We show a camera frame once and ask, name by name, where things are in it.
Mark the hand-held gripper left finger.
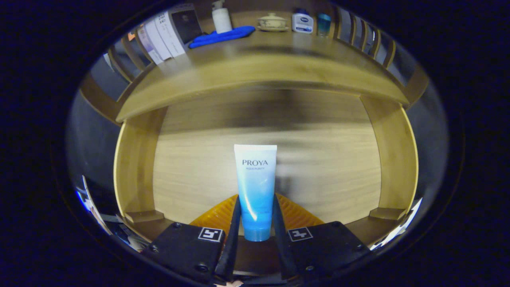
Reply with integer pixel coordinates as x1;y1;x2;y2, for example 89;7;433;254
143;195;243;284

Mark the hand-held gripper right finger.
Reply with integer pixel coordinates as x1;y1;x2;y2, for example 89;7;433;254
272;193;373;284

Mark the blue and white cosmetic tube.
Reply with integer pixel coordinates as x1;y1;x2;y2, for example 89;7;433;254
234;144;278;242

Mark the wooden countertop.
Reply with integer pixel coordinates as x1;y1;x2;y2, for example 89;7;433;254
116;24;409;122

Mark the blue folded cloth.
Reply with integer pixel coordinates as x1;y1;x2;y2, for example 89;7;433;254
188;26;256;49

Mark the thick white and dark book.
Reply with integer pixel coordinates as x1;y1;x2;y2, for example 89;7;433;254
155;5;203;58

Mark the thin white book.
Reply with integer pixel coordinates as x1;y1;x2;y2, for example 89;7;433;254
144;20;172;61

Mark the pale purple book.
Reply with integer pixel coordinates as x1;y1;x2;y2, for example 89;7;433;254
137;27;164;65

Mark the beige lidded ceramic cup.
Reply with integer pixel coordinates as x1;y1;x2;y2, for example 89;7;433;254
256;13;290;32

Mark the white bottle with blue cap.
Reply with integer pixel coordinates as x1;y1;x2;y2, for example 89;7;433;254
292;9;314;34

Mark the teal slim bottle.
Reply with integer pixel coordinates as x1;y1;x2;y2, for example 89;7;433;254
317;13;332;37

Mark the white pump bottle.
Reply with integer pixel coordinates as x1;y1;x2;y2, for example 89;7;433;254
212;0;233;34

